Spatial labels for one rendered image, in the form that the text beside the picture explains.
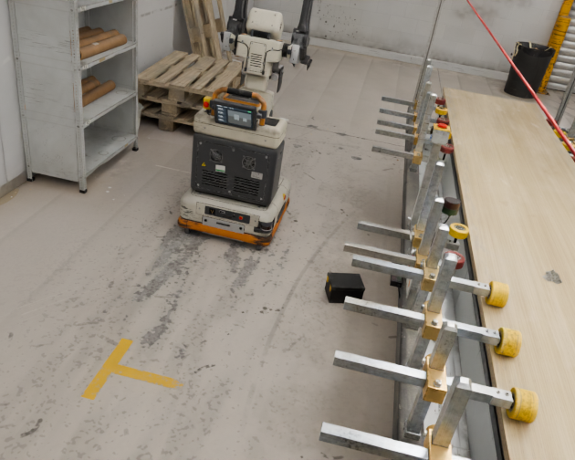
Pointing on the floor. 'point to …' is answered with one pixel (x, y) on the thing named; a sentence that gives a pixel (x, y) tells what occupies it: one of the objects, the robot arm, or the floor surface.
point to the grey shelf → (126, 106)
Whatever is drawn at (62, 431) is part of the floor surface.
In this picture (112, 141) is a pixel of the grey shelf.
